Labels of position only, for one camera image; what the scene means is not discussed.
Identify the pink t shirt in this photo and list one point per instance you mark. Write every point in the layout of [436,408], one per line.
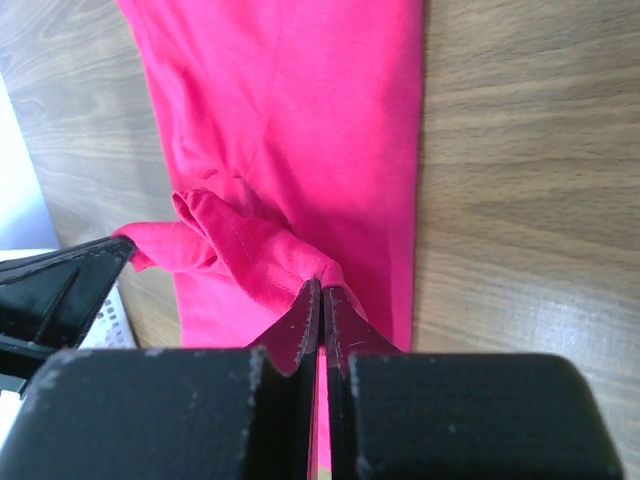
[290,132]

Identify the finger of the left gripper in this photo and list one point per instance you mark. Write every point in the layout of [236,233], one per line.
[50,298]

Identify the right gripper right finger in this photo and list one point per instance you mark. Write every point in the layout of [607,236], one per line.
[396,415]

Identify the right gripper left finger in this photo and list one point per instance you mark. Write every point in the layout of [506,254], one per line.
[243,413]

